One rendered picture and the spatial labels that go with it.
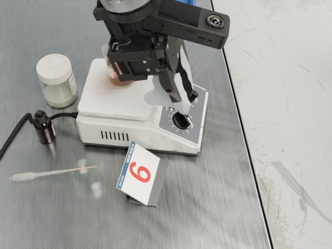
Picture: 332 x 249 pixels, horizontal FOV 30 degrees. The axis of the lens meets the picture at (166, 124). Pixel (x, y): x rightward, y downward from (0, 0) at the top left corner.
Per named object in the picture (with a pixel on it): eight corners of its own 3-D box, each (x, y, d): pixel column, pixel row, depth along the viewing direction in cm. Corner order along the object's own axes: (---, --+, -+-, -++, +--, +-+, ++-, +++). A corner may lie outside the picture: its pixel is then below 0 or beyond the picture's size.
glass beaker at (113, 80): (133, 94, 100) (129, 59, 94) (102, 88, 101) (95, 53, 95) (145, 68, 103) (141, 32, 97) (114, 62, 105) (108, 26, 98)
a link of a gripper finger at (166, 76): (174, 87, 89) (156, 39, 84) (186, 86, 89) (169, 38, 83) (168, 109, 86) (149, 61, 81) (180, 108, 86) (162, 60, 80)
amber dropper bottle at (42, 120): (47, 146, 105) (39, 120, 99) (34, 139, 106) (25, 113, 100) (59, 135, 106) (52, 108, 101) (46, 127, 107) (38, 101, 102)
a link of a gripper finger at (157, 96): (156, 114, 94) (138, 67, 88) (193, 111, 92) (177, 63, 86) (152, 129, 92) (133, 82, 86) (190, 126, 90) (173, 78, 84)
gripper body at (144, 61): (131, 48, 91) (101, -18, 82) (187, 41, 88) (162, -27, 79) (121, 86, 86) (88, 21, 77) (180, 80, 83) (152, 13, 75)
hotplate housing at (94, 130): (208, 99, 110) (208, 67, 104) (199, 158, 102) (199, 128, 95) (86, 88, 113) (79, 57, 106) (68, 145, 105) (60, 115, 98)
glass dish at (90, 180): (76, 197, 98) (74, 189, 96) (69, 170, 101) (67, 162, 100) (110, 187, 99) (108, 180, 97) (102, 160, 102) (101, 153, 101)
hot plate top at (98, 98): (162, 66, 104) (162, 62, 104) (150, 121, 97) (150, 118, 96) (93, 61, 106) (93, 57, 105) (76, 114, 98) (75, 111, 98)
